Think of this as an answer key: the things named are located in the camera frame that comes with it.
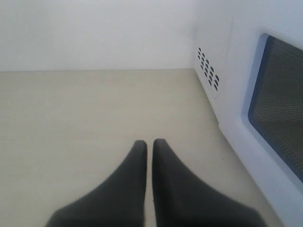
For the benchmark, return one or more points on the white microwave door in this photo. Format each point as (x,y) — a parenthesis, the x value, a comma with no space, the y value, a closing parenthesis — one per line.
(262,116)

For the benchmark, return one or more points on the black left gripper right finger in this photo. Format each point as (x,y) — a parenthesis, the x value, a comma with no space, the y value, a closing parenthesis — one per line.
(181,199)

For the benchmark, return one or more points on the white Midea microwave oven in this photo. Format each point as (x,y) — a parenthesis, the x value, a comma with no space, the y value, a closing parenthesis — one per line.
(219,20)

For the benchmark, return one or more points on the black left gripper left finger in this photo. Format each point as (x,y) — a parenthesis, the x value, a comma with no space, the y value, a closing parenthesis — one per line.
(117,202)

